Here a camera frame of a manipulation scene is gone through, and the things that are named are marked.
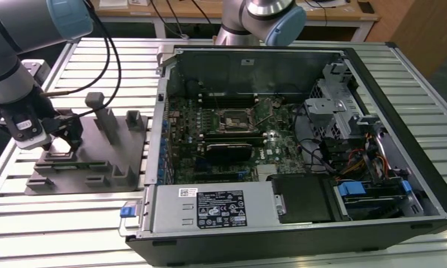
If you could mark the grey parts rack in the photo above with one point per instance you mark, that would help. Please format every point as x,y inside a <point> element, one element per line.
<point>97,156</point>

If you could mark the black graphics card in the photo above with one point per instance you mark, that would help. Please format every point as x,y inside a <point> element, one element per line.
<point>227,153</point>

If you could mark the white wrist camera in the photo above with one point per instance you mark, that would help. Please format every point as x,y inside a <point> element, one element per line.
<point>30,139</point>

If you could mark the hard disk in blue carrier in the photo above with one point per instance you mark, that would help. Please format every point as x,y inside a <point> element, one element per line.
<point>352,189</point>

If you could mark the silver CPU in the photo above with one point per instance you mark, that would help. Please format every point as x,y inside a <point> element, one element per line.
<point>59,155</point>

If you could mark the wooden desk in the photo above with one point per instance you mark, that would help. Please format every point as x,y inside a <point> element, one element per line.
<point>340,15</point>

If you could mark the blue case latch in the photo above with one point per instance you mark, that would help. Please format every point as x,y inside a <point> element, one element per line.
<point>127,212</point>

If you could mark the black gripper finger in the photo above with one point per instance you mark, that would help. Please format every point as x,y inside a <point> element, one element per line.
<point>78,139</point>
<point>47,148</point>

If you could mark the black open PC case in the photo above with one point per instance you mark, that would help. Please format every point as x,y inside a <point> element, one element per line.
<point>246,245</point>

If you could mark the green RAM stick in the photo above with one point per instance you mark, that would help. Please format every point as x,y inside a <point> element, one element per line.
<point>235,139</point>
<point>71,167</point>

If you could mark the black expansion slot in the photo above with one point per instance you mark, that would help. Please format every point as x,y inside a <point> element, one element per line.
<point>214,177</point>

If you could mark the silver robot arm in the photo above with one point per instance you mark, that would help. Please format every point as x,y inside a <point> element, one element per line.
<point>0,69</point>

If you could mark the silver drive cage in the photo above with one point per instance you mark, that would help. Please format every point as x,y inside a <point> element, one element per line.
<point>321,106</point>

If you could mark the wooden cabinet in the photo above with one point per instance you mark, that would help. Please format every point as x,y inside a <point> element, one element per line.
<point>425,33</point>

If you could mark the silver chipset heatsink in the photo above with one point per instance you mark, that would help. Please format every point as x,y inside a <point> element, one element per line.
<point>269,170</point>

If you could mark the small black object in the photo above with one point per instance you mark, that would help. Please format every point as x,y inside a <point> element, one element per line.
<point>366,7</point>

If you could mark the grey power supply unit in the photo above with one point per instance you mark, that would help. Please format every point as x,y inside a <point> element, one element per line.
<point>167,212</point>

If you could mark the white box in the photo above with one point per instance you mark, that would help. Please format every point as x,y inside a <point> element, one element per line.
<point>139,2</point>
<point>114,3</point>

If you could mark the CPU socket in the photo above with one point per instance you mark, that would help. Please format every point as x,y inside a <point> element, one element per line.
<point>233,117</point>

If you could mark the thin metal locking lever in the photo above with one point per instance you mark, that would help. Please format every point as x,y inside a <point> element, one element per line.
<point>218,104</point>

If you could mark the green motherboard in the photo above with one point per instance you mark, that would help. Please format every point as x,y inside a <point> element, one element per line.
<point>289,156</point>

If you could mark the black plastic shroud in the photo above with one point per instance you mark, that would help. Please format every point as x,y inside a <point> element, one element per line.
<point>302,198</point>

